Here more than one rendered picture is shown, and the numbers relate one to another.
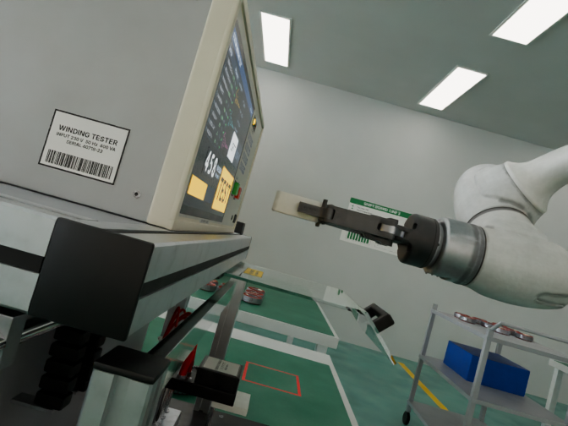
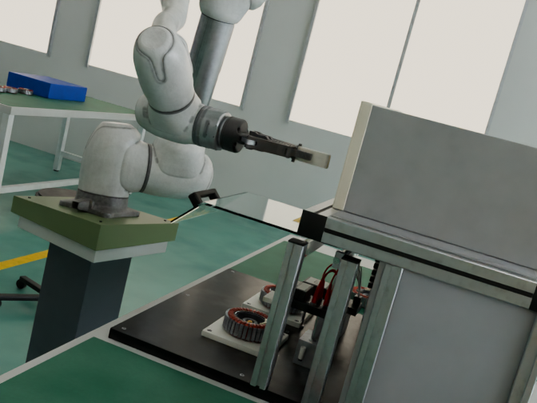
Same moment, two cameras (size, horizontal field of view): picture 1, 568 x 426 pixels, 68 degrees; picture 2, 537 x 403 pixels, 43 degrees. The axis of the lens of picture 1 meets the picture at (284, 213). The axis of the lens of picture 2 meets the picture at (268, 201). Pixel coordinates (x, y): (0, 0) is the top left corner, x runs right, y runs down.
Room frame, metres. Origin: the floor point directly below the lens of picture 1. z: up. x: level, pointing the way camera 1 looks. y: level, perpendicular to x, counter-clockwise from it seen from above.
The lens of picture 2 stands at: (2.00, 0.31, 1.32)
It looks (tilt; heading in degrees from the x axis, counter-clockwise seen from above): 10 degrees down; 196
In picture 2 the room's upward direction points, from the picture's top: 15 degrees clockwise
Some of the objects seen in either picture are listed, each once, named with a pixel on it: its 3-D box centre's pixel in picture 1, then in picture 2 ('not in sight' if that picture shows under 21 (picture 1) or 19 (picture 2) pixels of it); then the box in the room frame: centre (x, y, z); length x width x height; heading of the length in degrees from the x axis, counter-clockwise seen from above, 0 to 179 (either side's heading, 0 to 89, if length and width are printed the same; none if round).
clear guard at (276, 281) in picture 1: (286, 299); (271, 225); (0.71, -0.04, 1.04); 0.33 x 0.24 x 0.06; 90
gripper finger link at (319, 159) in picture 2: not in sight; (312, 157); (0.62, -0.02, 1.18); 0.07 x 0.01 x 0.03; 89
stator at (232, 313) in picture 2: not in sight; (248, 324); (0.65, -0.05, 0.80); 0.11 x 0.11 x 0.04
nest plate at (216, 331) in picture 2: not in sight; (246, 334); (0.65, -0.05, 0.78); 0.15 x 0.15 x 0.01; 0
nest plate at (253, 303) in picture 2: not in sight; (279, 308); (0.41, -0.05, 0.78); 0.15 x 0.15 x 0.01; 0
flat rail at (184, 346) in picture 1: (214, 307); (332, 231); (0.53, 0.05, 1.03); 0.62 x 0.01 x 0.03; 0
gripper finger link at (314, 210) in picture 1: (315, 210); not in sight; (0.60, -0.04, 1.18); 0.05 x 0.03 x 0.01; 89
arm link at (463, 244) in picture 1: (449, 249); (214, 129); (0.62, -0.25, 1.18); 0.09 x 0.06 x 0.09; 179
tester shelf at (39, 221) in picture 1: (60, 208); (439, 233); (0.53, 0.27, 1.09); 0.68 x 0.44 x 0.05; 0
